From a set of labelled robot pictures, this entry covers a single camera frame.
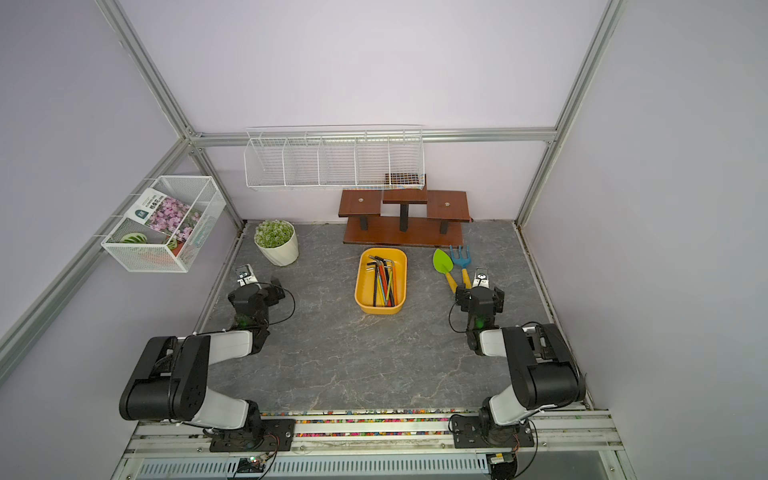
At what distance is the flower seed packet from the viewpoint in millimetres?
730

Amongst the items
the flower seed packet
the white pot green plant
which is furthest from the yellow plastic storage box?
the flower seed packet

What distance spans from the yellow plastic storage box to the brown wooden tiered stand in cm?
10

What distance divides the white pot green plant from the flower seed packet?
9.2 inches

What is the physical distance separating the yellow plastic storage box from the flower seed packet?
489 mm

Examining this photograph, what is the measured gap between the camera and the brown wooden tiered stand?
1032mm

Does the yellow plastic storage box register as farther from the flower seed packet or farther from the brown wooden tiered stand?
the flower seed packet

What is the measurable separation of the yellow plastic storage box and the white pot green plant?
0.25m

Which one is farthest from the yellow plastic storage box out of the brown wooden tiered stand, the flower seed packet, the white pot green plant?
the flower seed packet

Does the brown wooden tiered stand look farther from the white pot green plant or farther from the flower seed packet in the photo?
the flower seed packet

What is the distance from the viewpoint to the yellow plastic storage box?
3.15 ft

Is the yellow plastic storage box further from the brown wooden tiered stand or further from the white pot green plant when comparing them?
the white pot green plant

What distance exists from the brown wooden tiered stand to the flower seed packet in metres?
0.46

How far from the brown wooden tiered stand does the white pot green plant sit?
0.64 ft

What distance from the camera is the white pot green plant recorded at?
1.01m
